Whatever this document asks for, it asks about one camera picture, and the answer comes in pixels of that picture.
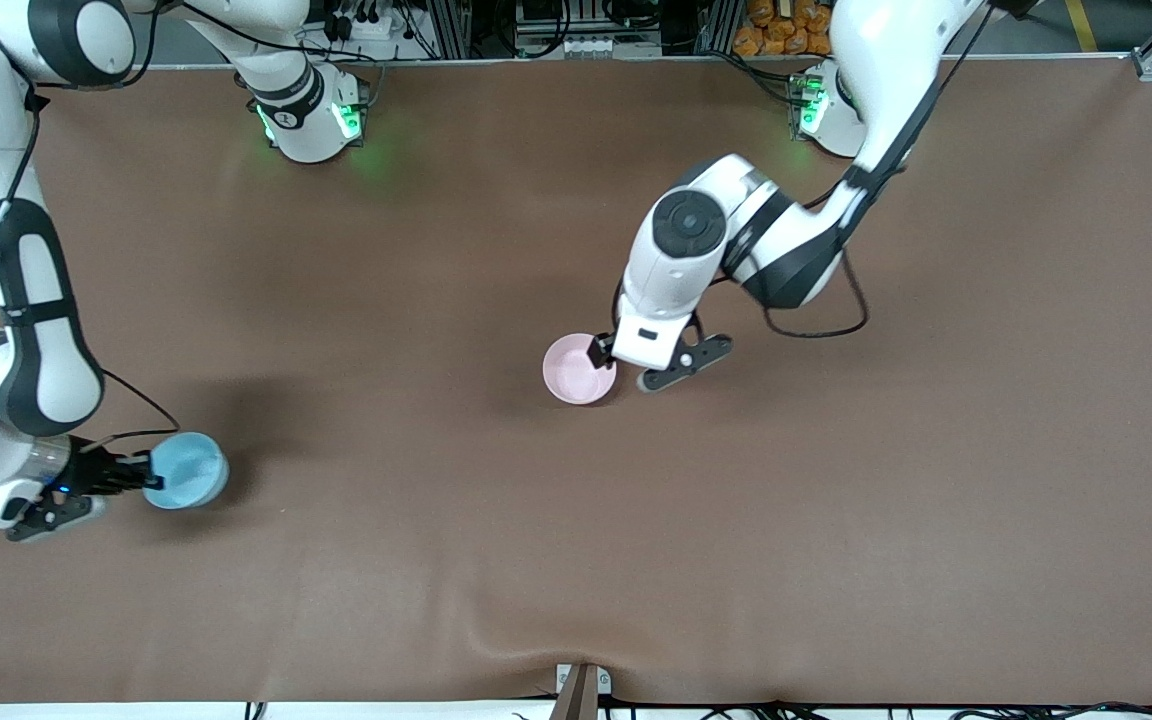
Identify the brown table cover mat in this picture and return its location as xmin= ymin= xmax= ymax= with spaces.
xmin=0 ymin=57 xmax=1152 ymax=706

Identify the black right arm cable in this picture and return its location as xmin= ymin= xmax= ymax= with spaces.
xmin=0 ymin=0 xmax=182 ymax=446

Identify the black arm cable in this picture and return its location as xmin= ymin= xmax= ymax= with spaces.
xmin=0 ymin=0 xmax=182 ymax=446
xmin=764 ymin=0 xmax=997 ymax=339

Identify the metal table clamp bracket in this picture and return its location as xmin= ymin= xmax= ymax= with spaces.
xmin=551 ymin=663 xmax=612 ymax=720

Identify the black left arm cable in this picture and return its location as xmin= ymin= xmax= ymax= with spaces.
xmin=764 ymin=0 xmax=997 ymax=339

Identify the orange snack bag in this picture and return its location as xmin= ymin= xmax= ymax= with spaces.
xmin=733 ymin=0 xmax=837 ymax=58

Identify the white power strip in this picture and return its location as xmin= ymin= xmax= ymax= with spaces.
xmin=326 ymin=0 xmax=389 ymax=43

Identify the pink bowl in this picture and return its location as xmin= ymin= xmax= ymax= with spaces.
xmin=543 ymin=334 xmax=619 ymax=405

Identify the blue bowl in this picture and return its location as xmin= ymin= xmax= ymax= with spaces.
xmin=143 ymin=432 xmax=230 ymax=510

